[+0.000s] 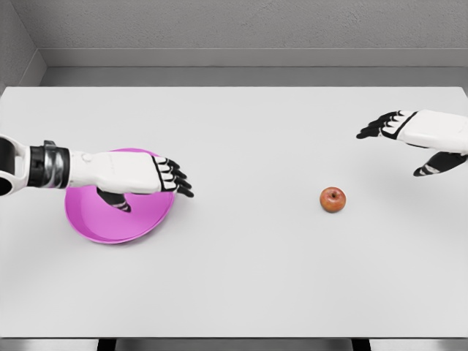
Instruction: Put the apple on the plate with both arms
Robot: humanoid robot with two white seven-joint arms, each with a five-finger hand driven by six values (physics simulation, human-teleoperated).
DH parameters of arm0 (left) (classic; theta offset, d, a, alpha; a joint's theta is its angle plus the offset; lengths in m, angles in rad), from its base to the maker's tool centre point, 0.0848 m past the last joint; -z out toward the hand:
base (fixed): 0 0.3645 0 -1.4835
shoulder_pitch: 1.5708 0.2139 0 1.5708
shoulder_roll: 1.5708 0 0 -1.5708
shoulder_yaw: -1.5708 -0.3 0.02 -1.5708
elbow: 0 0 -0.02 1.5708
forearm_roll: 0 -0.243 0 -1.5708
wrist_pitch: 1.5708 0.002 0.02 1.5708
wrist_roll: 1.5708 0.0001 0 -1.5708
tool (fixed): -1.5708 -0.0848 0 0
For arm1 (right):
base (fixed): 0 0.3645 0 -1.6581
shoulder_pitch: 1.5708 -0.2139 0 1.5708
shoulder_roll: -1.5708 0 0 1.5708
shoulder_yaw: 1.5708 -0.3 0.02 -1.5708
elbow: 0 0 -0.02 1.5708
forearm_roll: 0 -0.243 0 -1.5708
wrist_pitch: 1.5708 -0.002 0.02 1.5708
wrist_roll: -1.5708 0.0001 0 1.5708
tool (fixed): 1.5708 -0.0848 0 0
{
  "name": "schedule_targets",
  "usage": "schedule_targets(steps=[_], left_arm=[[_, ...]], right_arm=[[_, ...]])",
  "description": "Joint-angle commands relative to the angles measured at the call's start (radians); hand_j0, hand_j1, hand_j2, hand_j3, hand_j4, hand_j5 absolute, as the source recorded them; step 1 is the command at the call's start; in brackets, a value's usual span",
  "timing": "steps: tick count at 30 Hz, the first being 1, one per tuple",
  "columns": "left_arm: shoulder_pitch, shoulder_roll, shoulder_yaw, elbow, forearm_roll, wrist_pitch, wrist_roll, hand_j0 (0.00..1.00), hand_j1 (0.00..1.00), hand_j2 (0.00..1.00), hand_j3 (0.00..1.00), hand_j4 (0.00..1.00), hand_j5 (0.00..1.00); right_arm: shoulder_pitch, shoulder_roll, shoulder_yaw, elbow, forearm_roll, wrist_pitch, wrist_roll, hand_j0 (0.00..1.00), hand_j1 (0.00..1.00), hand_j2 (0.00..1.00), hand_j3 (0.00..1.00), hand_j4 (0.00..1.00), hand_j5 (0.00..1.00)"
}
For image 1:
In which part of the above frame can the red apple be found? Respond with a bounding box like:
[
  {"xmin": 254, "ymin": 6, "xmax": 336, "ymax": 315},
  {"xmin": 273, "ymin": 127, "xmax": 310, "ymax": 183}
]
[{"xmin": 319, "ymin": 186, "xmax": 347, "ymax": 213}]

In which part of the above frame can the pink plate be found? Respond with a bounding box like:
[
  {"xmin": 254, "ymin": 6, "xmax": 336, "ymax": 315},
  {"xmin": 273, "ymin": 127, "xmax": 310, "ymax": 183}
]
[{"xmin": 64, "ymin": 147, "xmax": 176, "ymax": 245}]

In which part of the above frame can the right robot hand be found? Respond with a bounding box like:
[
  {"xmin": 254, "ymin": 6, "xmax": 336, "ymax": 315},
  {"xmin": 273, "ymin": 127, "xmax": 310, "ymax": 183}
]
[{"xmin": 356, "ymin": 109, "xmax": 468, "ymax": 177}]

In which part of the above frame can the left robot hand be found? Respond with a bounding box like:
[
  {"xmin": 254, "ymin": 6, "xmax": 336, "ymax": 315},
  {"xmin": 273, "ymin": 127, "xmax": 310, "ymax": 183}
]
[{"xmin": 95, "ymin": 151, "xmax": 195, "ymax": 214}]

